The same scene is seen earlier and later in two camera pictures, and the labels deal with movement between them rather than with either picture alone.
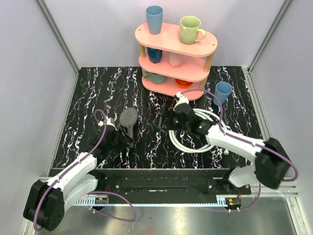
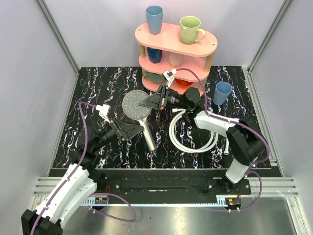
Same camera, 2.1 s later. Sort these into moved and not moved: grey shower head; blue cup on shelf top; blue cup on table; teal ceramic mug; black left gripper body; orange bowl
Moved: grey shower head; black left gripper body
Not moved: teal ceramic mug; orange bowl; blue cup on shelf top; blue cup on table
